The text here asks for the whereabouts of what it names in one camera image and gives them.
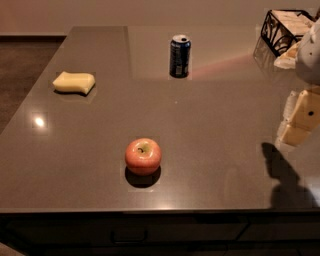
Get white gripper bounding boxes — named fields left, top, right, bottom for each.
left=277, top=19, right=320, bottom=147

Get blue pepsi can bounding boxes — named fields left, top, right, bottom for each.
left=169, top=34, right=191, bottom=78

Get red apple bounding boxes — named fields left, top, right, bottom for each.
left=125, top=138, right=162, bottom=176

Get cream packets in basket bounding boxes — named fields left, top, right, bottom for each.
left=272, top=10, right=314, bottom=69

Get yellow sponge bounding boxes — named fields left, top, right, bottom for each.
left=53, top=71, right=95, bottom=95

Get black wire basket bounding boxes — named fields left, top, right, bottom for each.
left=261, top=9, right=316, bottom=57

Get dark drawer handle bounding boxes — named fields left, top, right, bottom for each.
left=110, top=229, right=148, bottom=244

